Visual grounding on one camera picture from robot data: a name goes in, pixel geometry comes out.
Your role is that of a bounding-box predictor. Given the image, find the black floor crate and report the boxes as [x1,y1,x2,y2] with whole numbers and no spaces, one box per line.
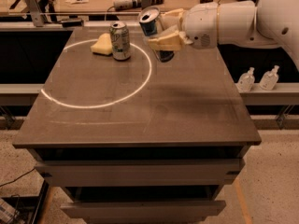
[0,181,49,224]

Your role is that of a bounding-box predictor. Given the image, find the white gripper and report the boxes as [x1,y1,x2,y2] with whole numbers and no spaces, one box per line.
[148,2,218,51]

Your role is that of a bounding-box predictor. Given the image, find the yellow sponge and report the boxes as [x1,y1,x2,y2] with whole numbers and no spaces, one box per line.
[91,33,112,55]

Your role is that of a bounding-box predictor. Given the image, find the black floor cable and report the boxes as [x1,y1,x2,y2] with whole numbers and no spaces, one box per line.
[0,167,36,189]

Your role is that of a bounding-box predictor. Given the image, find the grey drawer cabinet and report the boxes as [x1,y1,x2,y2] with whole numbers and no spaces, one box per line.
[14,27,261,224]

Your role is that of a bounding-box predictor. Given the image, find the green white soda can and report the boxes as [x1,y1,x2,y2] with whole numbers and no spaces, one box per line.
[109,21,131,61]

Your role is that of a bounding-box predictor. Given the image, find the grey metal bracket left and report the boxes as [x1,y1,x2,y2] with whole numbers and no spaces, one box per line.
[24,0,45,27]

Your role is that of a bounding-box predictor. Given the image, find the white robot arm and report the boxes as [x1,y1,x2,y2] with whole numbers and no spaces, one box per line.
[148,0,299,67]

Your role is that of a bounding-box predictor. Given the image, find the silver blue redbull can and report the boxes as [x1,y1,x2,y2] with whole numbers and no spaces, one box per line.
[138,6,174,63]

